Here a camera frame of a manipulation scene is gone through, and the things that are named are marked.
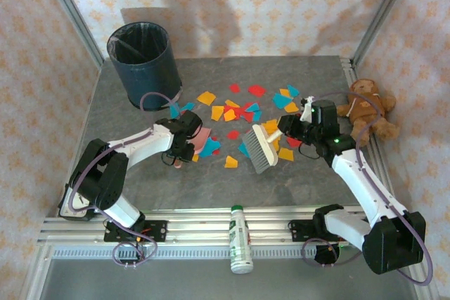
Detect pink plastic dustpan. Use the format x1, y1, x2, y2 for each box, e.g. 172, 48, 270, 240
172, 126, 212, 169

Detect white hand brush grey bristles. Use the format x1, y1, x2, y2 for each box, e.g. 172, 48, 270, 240
240, 124, 284, 175

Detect grey crumpled plastic strip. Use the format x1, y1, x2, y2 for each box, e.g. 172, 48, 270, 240
160, 81, 184, 110

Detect brown teddy bear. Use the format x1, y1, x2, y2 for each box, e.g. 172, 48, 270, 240
333, 78, 401, 148

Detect dark blue round trash bin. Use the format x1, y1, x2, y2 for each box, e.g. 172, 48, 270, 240
106, 21, 184, 112

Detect ribbed aluminium strip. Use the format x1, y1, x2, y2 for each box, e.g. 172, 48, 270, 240
52, 247, 352, 259

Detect white bottle green cap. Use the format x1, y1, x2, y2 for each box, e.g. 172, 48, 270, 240
229, 204, 255, 275

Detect clear plastic bin liner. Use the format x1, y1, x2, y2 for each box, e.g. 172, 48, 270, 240
107, 21, 170, 66

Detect black alarm clock white face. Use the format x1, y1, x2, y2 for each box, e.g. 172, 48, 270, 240
58, 187, 98, 223

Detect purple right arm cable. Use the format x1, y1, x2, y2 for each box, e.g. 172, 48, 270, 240
301, 91, 434, 287

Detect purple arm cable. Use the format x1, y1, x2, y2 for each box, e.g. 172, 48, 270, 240
67, 91, 181, 268
301, 91, 434, 287

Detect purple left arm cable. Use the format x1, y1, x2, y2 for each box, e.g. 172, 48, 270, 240
67, 91, 181, 268

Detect aluminium table side rail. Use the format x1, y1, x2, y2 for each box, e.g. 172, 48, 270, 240
339, 56, 400, 209

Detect long aluminium frame rail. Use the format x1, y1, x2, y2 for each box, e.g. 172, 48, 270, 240
37, 205, 428, 247

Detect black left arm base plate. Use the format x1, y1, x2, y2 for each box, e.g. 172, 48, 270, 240
103, 219, 169, 244

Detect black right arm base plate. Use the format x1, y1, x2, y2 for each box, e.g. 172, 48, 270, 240
288, 219, 317, 243

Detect aluminium frame post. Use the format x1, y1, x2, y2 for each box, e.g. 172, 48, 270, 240
37, 0, 106, 67
350, 0, 421, 67

